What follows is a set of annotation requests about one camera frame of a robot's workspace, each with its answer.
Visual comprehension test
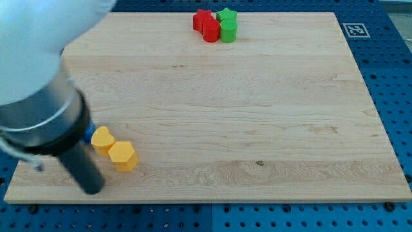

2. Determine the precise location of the green star block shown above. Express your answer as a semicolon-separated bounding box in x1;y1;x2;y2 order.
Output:
216;8;237;21

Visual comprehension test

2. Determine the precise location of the light wooden board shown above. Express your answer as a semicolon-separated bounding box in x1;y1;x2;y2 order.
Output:
5;12;411;204

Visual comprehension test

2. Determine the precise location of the white fiducial marker tag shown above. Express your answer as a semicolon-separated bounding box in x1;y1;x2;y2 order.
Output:
342;23;370;38

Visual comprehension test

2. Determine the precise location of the blue block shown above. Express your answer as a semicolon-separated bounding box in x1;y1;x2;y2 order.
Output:
82;121;96;144

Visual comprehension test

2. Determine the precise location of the red star block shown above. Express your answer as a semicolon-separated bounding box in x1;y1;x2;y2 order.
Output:
192;9;213;34

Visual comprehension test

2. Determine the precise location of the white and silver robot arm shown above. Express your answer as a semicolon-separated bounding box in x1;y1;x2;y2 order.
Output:
1;0;116;156

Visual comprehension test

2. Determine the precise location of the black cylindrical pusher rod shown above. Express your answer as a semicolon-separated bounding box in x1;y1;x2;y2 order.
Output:
57;142;105;195

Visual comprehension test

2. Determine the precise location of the yellow heart block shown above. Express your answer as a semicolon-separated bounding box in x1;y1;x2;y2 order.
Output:
91;126;116;157

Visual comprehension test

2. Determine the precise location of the yellow hexagon block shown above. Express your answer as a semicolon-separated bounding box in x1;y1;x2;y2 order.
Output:
108;141;138;172

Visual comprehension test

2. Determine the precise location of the green cylinder block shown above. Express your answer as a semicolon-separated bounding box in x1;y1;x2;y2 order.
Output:
220;19;238;43

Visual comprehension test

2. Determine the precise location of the red cylinder block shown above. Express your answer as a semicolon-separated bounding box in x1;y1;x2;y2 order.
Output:
202;19;220;43

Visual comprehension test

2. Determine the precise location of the grey cable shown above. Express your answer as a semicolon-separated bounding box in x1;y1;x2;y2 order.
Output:
0;137;44;172

